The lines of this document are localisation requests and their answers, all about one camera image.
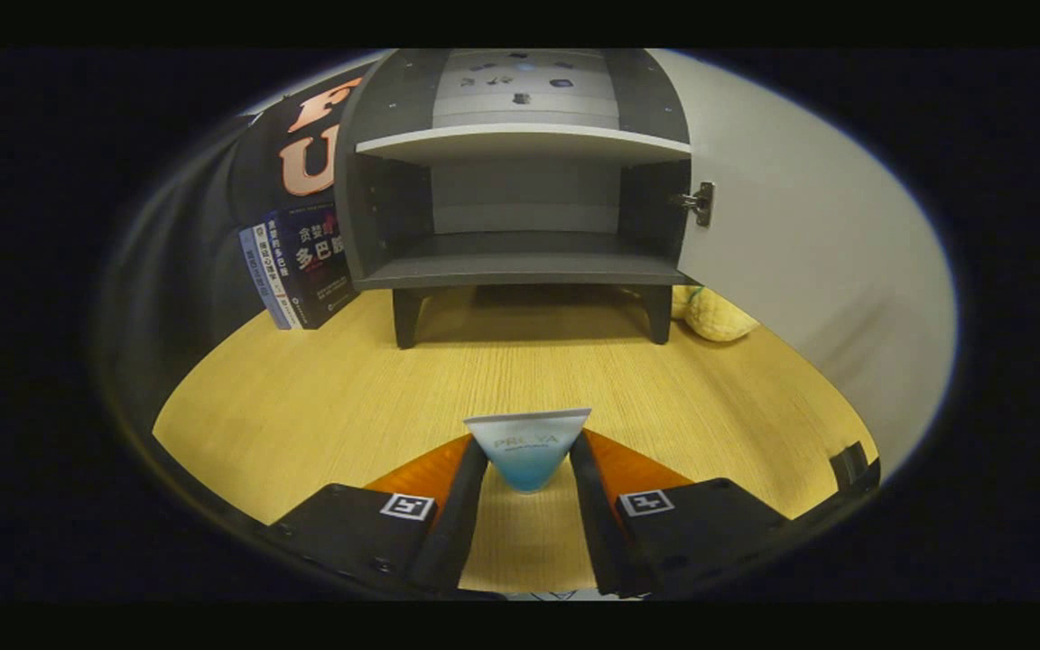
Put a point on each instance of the black backdrop cloth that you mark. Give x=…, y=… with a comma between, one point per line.
x=258, y=171

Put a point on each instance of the white cabinet shelf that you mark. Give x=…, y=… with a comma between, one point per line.
x=520, y=143

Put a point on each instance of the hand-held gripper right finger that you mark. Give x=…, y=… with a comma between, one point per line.
x=701, y=528

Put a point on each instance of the white spine book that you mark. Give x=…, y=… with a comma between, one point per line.
x=274, y=271

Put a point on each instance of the small black bracket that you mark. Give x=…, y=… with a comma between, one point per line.
x=849, y=465

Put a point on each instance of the yellow plush toy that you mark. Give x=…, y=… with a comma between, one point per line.
x=719, y=316

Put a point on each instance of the dark grey cabinet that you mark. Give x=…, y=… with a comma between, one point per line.
x=520, y=262

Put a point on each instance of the light grey cabinet door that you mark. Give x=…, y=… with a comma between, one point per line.
x=809, y=226

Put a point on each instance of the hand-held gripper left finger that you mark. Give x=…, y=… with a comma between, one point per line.
x=348, y=533

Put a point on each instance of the metal door hinge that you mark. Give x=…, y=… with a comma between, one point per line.
x=701, y=203

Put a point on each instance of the dark navy book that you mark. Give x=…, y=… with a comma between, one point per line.
x=321, y=262

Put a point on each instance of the blue and white tube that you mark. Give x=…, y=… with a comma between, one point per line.
x=527, y=447

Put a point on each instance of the light blue book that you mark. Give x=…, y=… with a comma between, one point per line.
x=258, y=280

